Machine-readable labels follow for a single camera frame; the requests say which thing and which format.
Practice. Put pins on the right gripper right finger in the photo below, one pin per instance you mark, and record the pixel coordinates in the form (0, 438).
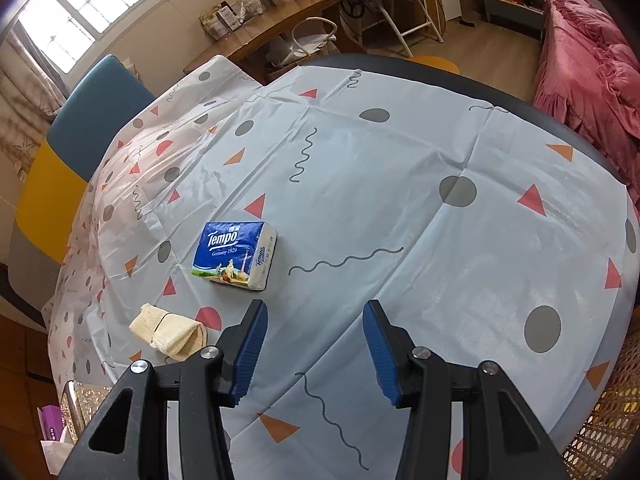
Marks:
(502, 437)

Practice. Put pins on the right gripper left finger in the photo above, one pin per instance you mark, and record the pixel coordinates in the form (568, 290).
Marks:
(127, 437)

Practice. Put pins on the cream mesh cloth bundle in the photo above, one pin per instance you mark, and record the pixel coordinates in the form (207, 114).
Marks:
(173, 335)

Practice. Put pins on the blue Tempo tissue pack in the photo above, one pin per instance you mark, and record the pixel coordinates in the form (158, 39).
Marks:
(237, 254)

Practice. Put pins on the ornate gold tissue box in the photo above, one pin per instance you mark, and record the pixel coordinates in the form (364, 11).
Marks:
(79, 403)

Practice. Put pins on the purple tissue carton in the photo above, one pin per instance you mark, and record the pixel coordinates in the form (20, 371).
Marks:
(56, 441)

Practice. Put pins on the patterned plastic tablecloth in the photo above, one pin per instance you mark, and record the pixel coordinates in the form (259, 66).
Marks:
(486, 236)

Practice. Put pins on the wicker chair seat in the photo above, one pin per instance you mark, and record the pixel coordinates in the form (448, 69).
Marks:
(607, 446)

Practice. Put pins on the grey yellow blue sofa back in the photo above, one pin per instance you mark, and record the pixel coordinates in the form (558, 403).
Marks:
(106, 99)

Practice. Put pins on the left beige curtain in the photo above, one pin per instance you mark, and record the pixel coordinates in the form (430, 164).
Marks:
(30, 100)

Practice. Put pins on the pink ruffled bedding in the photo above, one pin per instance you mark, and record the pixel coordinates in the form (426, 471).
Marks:
(588, 80)

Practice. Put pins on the white basket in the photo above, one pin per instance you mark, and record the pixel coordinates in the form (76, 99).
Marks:
(312, 35)

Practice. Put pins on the wooden side desk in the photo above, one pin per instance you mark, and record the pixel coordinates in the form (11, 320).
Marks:
(259, 31)

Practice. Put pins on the boxes on desk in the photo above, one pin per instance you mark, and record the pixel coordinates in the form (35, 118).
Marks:
(224, 18)

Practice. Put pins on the window with grille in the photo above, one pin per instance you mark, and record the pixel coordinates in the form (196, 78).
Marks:
(64, 30)

